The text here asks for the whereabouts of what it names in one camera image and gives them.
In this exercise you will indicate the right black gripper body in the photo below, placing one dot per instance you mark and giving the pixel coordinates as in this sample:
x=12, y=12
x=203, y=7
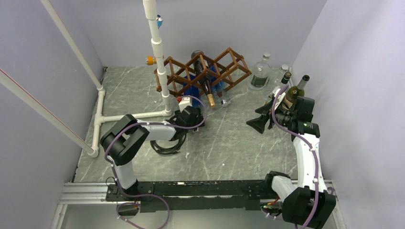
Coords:
x=266, y=115

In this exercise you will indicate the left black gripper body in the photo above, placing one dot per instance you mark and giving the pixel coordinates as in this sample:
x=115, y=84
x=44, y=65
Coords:
x=198, y=121

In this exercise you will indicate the dark green wine bottle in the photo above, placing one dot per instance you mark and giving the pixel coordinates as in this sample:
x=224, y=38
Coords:
x=294, y=92

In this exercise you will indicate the clear square glass bottle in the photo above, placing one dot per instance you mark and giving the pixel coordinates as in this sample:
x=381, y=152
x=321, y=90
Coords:
x=276, y=75

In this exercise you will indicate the blue glass bottle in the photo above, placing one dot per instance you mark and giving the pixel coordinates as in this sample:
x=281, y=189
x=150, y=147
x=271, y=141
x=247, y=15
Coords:
x=219, y=95
x=193, y=91

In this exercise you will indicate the clear bottle red label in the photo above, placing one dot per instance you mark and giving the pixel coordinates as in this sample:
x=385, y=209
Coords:
x=260, y=73

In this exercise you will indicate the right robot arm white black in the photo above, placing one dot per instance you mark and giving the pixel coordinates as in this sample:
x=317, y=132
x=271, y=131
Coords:
x=308, y=202

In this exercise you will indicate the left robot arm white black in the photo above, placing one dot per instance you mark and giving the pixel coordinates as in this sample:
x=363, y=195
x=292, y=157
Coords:
x=122, y=142

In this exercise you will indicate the brown wooden wine rack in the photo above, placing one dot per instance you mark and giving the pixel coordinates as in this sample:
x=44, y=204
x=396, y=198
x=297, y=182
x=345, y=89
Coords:
x=228, y=67

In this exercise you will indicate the dark bottle gold cap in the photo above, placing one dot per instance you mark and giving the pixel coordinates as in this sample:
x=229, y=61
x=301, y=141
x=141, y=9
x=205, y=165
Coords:
x=205, y=81

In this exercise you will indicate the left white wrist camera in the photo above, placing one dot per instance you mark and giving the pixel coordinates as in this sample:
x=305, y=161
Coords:
x=184, y=102

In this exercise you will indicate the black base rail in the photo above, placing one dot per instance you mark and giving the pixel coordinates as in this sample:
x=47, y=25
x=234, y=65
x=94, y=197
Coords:
x=195, y=195

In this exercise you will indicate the white pvc pipe frame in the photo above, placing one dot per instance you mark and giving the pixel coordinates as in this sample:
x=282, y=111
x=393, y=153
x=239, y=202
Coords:
x=154, y=19

